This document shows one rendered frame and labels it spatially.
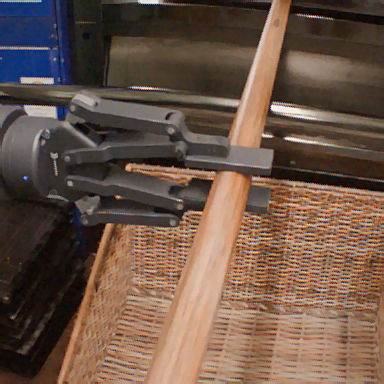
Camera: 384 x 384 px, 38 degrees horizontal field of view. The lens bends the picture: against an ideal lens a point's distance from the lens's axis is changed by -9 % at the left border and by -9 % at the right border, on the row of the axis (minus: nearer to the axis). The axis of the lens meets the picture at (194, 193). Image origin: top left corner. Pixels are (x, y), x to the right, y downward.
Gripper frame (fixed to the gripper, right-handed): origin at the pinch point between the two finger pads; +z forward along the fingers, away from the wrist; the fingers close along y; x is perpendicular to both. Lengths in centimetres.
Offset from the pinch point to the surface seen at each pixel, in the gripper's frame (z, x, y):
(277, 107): 2.5, -18.2, 1.9
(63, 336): -36, -28, 61
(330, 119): 8.8, -17.8, 2.3
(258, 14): -4, -55, 2
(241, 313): -2, -42, 60
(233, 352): -2, -31, 60
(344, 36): 12, -55, 4
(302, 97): 5, -55, 17
